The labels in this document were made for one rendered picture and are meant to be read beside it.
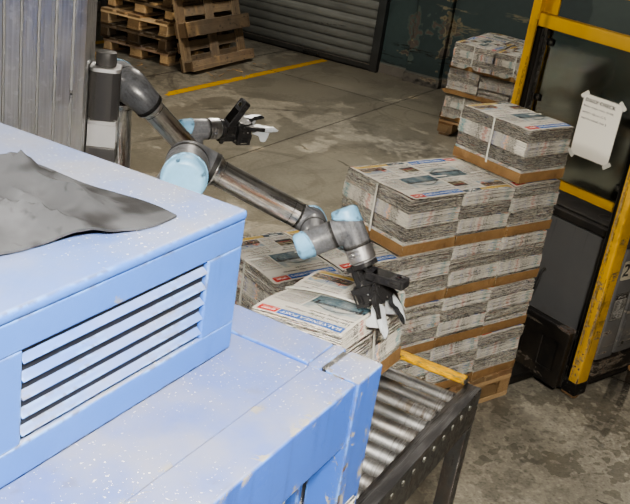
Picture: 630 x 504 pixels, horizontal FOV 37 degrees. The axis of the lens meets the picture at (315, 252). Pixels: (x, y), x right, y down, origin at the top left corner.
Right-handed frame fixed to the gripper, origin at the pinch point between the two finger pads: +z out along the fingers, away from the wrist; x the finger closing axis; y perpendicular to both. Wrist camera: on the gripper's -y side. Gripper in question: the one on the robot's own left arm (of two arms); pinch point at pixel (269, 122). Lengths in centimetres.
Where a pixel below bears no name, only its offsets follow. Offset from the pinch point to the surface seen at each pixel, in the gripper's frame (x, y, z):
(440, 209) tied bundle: 37, 20, 59
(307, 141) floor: -318, 168, 231
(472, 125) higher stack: 0, 3, 97
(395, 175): 15, 17, 51
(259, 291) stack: 41, 45, -16
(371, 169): 7.5, 17.5, 45.2
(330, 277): 84, 11, -20
